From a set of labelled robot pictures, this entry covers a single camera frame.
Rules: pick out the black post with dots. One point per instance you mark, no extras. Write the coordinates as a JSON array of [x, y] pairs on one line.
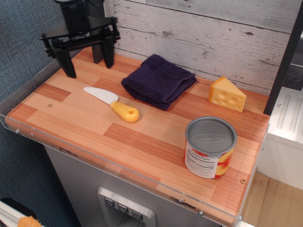
[[285, 62], [97, 52]]

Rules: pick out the white toy sink unit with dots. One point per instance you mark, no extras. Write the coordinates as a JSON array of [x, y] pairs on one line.
[[281, 156]]

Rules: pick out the black right post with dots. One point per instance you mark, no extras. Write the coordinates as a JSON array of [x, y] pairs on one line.
[[285, 62]]

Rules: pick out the white knife yellow handle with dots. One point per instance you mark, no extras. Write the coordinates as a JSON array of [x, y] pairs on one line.
[[126, 112]]

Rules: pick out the black left post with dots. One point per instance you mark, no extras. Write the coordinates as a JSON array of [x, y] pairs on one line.
[[97, 52]]

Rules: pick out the white rail bottom left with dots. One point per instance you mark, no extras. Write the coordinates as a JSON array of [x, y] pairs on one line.
[[9, 216]]

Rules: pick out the clear acrylic edge guard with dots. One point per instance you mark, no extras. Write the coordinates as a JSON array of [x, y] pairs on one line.
[[55, 111]]

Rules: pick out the toy tin can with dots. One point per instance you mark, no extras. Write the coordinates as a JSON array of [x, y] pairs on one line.
[[210, 142]]

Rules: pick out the folded purple towel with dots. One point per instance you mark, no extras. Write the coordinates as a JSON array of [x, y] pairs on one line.
[[158, 82]]

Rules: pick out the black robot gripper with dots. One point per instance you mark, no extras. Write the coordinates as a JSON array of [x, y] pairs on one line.
[[78, 30]]

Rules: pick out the orange object bottom left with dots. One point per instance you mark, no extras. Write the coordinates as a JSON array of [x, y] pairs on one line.
[[28, 222]]

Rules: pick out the grey toy fridge cabinet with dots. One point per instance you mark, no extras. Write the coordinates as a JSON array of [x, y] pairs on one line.
[[101, 199]]

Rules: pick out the yellow cheese wedge toy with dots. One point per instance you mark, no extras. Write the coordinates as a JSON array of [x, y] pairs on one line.
[[225, 94]]

